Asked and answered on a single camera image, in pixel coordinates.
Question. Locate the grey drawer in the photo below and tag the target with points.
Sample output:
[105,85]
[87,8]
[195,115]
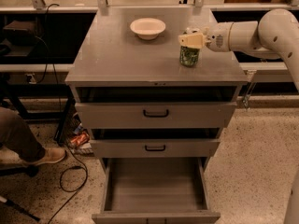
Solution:
[153,108]
[154,143]
[155,191]

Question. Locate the grey middle drawer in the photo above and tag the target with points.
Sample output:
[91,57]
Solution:
[154,143]

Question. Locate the black chair base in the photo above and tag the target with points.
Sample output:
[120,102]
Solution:
[30,171]

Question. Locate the person's leg brown trousers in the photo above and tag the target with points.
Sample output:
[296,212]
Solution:
[16,135]

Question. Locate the grey top drawer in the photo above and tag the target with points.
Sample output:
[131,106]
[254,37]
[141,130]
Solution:
[153,108]

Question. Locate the orange snack bag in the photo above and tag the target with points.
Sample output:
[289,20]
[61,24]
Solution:
[79,140]

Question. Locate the tan shoe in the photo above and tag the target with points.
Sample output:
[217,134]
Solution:
[52,155]

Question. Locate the green soda can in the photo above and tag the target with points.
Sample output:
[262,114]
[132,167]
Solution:
[188,54]

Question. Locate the dark box on shelf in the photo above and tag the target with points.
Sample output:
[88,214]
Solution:
[20,33]

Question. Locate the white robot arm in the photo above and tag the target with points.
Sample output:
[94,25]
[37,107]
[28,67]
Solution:
[253,179]

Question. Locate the grey bottom drawer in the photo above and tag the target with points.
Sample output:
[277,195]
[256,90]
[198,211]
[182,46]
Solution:
[155,191]

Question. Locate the white paper bowl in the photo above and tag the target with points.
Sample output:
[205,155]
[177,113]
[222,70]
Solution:
[147,28]

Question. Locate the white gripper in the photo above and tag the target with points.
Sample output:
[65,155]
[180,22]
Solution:
[219,38]

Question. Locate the grey drawer cabinet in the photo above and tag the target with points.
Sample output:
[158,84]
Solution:
[113,56]

